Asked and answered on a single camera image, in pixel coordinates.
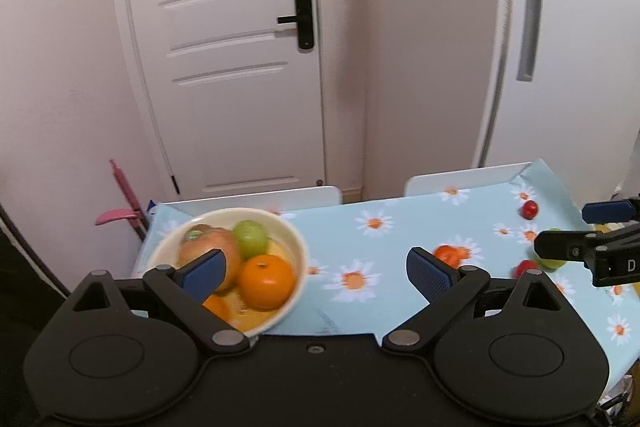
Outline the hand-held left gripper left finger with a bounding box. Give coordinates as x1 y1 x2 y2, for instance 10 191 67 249
65 249 251 352

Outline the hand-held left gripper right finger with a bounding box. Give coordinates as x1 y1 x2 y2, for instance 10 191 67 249
382 247 571 350

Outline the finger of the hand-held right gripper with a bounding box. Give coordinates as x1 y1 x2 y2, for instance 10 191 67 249
582 198 640 224
534 227 640 264

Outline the medium orange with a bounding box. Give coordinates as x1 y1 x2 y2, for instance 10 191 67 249
202 294 234 324

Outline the yellowish brown apple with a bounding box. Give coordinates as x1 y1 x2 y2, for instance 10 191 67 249
178 227 242 294

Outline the brown kiwi with green sticker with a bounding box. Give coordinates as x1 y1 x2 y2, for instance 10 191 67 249
182 224 212 244

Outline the green apple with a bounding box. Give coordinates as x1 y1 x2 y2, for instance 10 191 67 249
232 220 271 261
536 228 566 271

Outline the large orange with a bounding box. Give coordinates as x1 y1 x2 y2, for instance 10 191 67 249
238 254 296 312

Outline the cream oval ceramic bowl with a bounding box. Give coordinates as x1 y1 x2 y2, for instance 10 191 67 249
147 207 308 338

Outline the light blue daisy tablecloth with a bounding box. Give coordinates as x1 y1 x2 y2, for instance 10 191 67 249
131 159 640 380

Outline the left white chair back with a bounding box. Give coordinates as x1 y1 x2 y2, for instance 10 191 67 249
154 186 343 212

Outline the pink shoehorn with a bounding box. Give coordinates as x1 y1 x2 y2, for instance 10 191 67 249
94 159 147 239

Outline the white sliding door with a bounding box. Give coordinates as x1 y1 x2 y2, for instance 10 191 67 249
477 0 640 212

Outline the dark furniture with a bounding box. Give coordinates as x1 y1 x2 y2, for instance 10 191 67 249
0 202 72 427

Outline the white panelled door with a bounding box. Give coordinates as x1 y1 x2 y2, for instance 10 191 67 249
109 0 328 202

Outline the grey recessed door handle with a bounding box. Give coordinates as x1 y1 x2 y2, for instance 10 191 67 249
517 0 544 82

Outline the black door lock handle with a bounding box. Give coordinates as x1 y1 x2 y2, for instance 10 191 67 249
277 0 317 53

